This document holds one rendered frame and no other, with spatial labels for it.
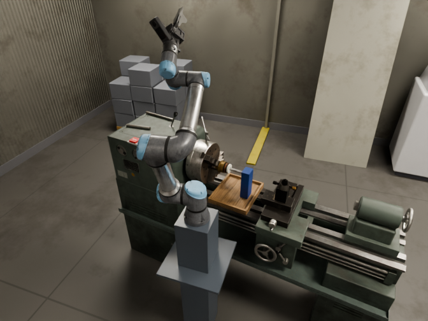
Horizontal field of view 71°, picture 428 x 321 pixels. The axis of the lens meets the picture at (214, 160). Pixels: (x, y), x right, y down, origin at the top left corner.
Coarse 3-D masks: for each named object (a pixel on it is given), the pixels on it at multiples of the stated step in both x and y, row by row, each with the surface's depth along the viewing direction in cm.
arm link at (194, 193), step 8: (184, 184) 163; (192, 184) 161; (200, 184) 162; (184, 192) 159; (192, 192) 156; (200, 192) 157; (184, 200) 159; (192, 200) 158; (200, 200) 159; (192, 208) 161; (200, 208) 162
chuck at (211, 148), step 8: (200, 144) 215; (208, 144) 215; (216, 144) 222; (200, 152) 210; (208, 152) 214; (216, 152) 226; (192, 160) 211; (200, 160) 209; (192, 168) 212; (200, 168) 209; (192, 176) 217; (200, 176) 212
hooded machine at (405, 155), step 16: (416, 80) 374; (416, 96) 358; (416, 112) 345; (400, 128) 398; (416, 128) 351; (400, 144) 382; (416, 144) 360; (400, 160) 377; (416, 160) 370; (416, 176) 385
